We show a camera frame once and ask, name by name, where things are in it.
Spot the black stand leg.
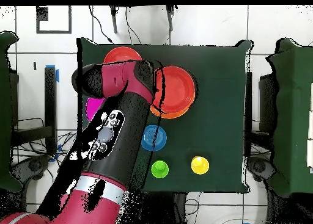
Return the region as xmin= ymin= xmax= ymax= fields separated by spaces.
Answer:
xmin=165 ymin=5 xmax=175 ymax=32
xmin=109 ymin=5 xmax=119 ymax=34

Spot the black post with blue tape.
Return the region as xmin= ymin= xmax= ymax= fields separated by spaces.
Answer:
xmin=44 ymin=65 xmax=60 ymax=155

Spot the black table base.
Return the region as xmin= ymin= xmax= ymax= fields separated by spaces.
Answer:
xmin=122 ymin=191 xmax=190 ymax=224

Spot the black round device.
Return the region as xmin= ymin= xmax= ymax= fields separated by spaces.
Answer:
xmin=10 ymin=154 xmax=51 ymax=183
xmin=246 ymin=155 xmax=276 ymax=183

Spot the black upright bar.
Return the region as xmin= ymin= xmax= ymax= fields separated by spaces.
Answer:
xmin=245 ymin=71 xmax=252 ymax=156

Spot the tangle of black cables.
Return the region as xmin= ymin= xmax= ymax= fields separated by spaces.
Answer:
xmin=12 ymin=131 xmax=79 ymax=186

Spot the large orange bowl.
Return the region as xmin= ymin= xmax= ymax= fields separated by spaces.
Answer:
xmin=149 ymin=103 xmax=191 ymax=120

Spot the dark green table cloth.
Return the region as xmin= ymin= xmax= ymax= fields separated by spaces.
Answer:
xmin=76 ymin=37 xmax=254 ymax=193

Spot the large pink bowl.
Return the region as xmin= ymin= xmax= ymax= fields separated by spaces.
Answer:
xmin=85 ymin=96 xmax=106 ymax=121

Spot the yellow cup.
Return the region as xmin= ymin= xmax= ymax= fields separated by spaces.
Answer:
xmin=191 ymin=156 xmax=210 ymax=175

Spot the black cable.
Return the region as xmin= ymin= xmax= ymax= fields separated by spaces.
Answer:
xmin=88 ymin=5 xmax=114 ymax=45

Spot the black square frame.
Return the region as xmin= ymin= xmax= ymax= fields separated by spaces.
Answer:
xmin=35 ymin=5 xmax=72 ymax=35

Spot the large red bowl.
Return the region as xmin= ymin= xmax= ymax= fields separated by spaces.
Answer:
xmin=103 ymin=46 xmax=143 ymax=64
xmin=153 ymin=65 xmax=197 ymax=114

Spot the green cloth covered table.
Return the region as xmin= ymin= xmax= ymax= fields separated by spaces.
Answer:
xmin=0 ymin=31 xmax=24 ymax=193
xmin=266 ymin=38 xmax=313 ymax=198

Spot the blue bowl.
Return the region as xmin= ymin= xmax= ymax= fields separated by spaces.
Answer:
xmin=141 ymin=125 xmax=168 ymax=152

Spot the green cup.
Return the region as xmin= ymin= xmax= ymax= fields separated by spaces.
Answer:
xmin=150 ymin=159 xmax=170 ymax=179

